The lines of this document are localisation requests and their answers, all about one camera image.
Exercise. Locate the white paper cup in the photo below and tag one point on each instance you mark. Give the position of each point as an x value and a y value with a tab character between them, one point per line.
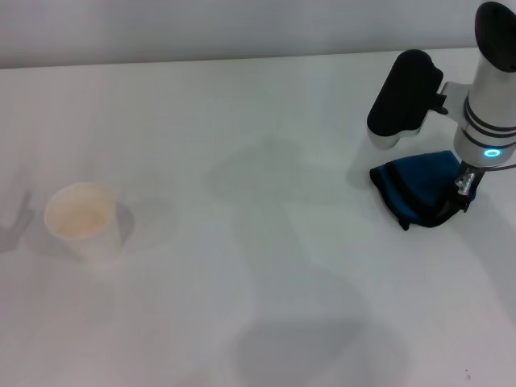
84	225

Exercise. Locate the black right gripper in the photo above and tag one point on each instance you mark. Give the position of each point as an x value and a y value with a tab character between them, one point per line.
467	185

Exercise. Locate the blue rag with black edge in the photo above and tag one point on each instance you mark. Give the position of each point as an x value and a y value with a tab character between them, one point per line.
419	181

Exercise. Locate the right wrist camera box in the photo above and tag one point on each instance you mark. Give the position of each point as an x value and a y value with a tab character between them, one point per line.
403	96

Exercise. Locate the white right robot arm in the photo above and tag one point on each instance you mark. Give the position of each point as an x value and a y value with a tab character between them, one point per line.
488	105

